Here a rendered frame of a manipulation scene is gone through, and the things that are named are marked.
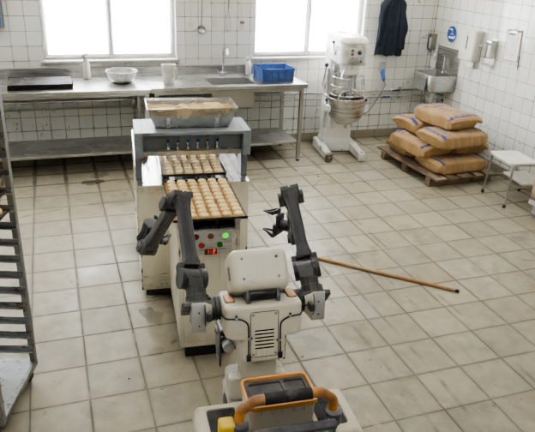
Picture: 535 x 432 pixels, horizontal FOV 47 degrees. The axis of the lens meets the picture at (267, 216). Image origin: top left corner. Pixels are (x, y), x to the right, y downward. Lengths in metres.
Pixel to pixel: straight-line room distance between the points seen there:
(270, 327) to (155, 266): 2.08
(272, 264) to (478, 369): 2.06
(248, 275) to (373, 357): 1.85
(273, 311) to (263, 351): 0.15
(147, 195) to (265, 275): 1.92
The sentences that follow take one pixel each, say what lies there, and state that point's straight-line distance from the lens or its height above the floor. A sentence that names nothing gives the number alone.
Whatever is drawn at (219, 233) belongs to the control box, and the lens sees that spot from 3.29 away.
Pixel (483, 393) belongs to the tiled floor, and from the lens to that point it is 3.76.
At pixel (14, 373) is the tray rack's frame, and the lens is 3.55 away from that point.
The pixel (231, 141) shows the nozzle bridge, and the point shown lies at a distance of 3.97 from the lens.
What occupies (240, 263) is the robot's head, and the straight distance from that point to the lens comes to 2.13.
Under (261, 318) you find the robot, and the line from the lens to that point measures 2.15.
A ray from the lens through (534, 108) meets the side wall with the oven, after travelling 6.90.
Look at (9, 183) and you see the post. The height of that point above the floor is 1.18.
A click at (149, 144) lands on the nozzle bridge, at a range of 3.91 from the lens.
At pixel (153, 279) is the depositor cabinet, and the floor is 0.17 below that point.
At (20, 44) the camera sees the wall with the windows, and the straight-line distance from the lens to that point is 7.00.
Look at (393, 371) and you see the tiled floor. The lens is 3.76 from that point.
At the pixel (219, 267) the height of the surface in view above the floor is 0.60.
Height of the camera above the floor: 2.24
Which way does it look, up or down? 24 degrees down
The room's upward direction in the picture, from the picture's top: 3 degrees clockwise
